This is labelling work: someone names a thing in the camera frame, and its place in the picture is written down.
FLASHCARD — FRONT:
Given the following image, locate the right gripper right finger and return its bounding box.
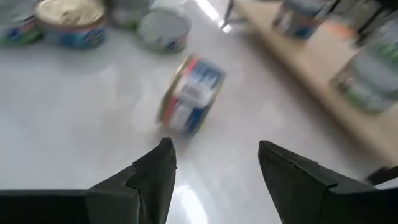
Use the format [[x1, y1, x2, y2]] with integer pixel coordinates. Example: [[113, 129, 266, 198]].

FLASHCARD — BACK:
[[257, 139, 398, 224]]

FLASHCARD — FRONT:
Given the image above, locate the wooden shelf with black frame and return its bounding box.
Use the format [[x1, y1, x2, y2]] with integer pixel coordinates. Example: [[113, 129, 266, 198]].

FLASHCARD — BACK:
[[222, 0, 398, 187]]

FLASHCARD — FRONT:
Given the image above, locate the blue label gold-lid can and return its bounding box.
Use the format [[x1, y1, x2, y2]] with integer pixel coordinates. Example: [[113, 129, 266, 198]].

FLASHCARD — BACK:
[[34, 0, 106, 50], [272, 0, 335, 40], [157, 54, 226, 138]]

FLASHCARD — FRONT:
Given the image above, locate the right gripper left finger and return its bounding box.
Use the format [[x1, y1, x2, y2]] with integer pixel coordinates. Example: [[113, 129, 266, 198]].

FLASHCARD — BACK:
[[0, 136, 178, 224]]

